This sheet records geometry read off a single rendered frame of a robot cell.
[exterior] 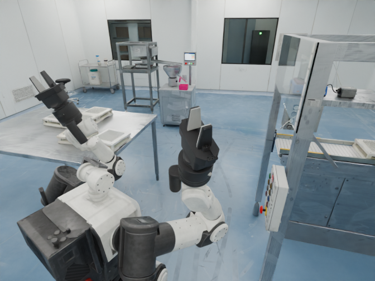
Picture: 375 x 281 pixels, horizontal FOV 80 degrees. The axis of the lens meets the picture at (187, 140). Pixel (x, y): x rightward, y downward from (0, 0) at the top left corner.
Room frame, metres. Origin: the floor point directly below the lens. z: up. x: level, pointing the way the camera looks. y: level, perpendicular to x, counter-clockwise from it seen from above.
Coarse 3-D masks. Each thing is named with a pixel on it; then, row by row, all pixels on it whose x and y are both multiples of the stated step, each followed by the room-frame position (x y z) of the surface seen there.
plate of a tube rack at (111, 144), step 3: (108, 129) 1.84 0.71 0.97; (111, 129) 1.84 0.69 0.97; (114, 129) 1.84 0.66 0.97; (102, 132) 1.78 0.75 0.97; (123, 132) 1.78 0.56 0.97; (126, 132) 1.78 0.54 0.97; (96, 135) 1.72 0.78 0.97; (123, 135) 1.72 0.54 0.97; (126, 135) 1.72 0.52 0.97; (117, 138) 1.66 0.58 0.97; (120, 138) 1.66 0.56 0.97; (123, 138) 1.68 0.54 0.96; (102, 141) 1.61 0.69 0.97; (105, 141) 1.61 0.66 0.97; (108, 141) 1.61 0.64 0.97; (114, 141) 1.61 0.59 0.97; (117, 141) 1.61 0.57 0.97; (120, 141) 1.64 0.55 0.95; (105, 144) 1.58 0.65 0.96; (108, 144) 1.57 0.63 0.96; (111, 144) 1.56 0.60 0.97; (114, 144) 1.58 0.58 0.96
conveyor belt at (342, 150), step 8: (280, 144) 1.61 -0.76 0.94; (288, 144) 1.61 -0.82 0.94; (312, 144) 1.61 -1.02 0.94; (328, 144) 1.61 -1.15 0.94; (336, 144) 1.61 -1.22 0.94; (320, 152) 1.48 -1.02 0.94; (328, 152) 1.48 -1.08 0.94; (336, 152) 1.48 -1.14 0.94; (344, 152) 1.48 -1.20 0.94; (352, 152) 1.48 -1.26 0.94
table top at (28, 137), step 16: (32, 112) 2.50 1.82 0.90; (48, 112) 2.50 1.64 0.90; (112, 112) 2.50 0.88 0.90; (128, 112) 2.50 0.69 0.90; (0, 128) 2.03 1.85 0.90; (16, 128) 2.03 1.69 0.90; (32, 128) 2.03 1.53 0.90; (48, 128) 2.03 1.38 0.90; (64, 128) 2.03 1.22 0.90; (112, 128) 2.03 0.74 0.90; (128, 128) 2.03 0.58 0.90; (144, 128) 2.07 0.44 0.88; (0, 144) 1.69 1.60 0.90; (16, 144) 1.69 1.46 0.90; (32, 144) 1.69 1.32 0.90; (48, 144) 1.69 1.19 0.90; (64, 144) 1.69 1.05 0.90; (128, 144) 1.74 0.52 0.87; (48, 160) 1.47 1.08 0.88; (64, 160) 1.44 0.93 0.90; (80, 160) 1.44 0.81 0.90
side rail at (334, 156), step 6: (282, 150) 1.47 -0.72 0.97; (288, 150) 1.46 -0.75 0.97; (312, 156) 1.41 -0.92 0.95; (318, 156) 1.40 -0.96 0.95; (324, 156) 1.39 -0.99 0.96; (330, 156) 1.38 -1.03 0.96; (336, 156) 1.38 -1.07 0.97; (342, 156) 1.37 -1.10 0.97; (348, 156) 1.37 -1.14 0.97; (366, 162) 1.33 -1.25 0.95; (372, 162) 1.32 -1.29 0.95
